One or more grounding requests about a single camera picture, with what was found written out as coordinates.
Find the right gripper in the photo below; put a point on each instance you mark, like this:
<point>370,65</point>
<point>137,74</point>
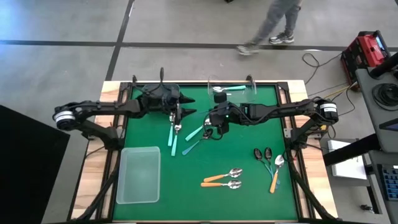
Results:
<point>230,113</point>

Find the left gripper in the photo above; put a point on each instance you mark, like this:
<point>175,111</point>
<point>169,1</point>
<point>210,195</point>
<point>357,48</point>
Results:
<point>158,99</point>

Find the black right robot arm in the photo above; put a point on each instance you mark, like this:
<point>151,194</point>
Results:
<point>280,110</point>

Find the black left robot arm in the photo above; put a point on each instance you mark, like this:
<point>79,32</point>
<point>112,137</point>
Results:
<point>102,107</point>

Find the grey-blue plastic bin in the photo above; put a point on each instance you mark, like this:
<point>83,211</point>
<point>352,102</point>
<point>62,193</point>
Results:
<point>176,86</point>

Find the clear plastic bin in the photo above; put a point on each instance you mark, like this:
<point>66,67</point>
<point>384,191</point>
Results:
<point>252,93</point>

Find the frosted white plastic bin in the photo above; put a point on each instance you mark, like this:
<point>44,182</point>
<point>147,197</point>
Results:
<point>138,174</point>

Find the green table mat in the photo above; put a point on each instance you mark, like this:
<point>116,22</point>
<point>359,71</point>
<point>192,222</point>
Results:
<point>186,202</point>

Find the person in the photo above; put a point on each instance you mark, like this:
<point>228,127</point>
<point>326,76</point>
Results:
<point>273,18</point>

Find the black bar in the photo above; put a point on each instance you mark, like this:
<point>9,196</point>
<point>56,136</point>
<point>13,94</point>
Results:
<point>348,152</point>

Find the white box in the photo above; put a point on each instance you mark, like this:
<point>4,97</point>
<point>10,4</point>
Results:
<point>345,171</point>

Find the grey cart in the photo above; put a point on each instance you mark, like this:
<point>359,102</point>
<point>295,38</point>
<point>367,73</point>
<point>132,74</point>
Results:
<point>367,93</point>

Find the red and black equipment case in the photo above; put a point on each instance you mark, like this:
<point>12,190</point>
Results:
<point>367,49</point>

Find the black pole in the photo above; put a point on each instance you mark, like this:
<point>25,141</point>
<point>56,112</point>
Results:
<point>384,66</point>

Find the dark tablet screen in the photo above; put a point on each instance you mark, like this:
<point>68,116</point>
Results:
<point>391,126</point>

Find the small black floor object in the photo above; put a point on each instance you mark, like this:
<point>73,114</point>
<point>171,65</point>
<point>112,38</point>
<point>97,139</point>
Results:
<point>367,208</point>

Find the black panel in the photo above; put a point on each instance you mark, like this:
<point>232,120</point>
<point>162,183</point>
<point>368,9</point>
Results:
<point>28,171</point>

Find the blue-lit keypad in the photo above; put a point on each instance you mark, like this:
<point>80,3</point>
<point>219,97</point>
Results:
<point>391,183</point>

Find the black aluminium table frame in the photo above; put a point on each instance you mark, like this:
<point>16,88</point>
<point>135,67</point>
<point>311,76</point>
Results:
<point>284,88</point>

